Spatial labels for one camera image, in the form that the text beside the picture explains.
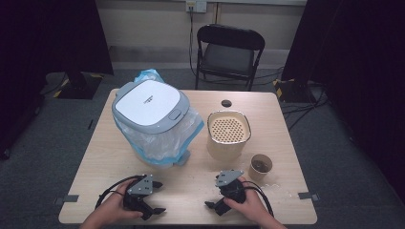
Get grey tape strip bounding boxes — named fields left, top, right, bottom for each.
left=53, top=194, right=80, bottom=206
left=297, top=191, right=321, bottom=202

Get beige bucket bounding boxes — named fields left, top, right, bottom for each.
left=205, top=109, right=252, bottom=162

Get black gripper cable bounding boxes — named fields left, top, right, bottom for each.
left=95, top=174, right=148, bottom=210
left=242, top=180, right=275, bottom=219

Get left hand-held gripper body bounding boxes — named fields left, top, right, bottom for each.
left=123, top=174, right=155, bottom=214

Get person's left hand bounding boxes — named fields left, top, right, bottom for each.
left=96, top=178, right=145, bottom=224

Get black curtain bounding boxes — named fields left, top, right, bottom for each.
left=281, top=0, right=405, bottom=206
left=0, top=0, right=115, bottom=160

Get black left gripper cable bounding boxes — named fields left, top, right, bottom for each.
left=95, top=174, right=148, bottom=210

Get dark residue in cup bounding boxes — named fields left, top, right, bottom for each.
left=252, top=159, right=270, bottom=173

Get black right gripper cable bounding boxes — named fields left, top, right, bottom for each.
left=242, top=180, right=275, bottom=219

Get white wall socket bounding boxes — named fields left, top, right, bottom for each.
left=185, top=0, right=208, bottom=14

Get black folding chair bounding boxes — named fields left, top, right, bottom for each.
left=194, top=23, right=266, bottom=93

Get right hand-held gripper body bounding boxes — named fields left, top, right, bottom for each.
left=215, top=169, right=247, bottom=205

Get black floor cables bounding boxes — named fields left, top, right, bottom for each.
left=280, top=85, right=330, bottom=132

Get brown paper cup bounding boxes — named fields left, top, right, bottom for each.
left=247, top=154, right=274, bottom=182

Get person's right hand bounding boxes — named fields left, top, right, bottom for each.
left=223, top=177, right=275, bottom=224

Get black stand base striped tape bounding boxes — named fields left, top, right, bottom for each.
left=272, top=77, right=321, bottom=104
left=39, top=71, right=105, bottom=100

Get black wall socket cable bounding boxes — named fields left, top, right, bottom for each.
left=188, top=9, right=200, bottom=79

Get white grey lidded trash can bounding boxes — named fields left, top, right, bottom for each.
left=111, top=78, right=192, bottom=170

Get perforated strainer insert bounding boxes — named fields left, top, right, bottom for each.
left=207, top=110, right=252, bottom=145

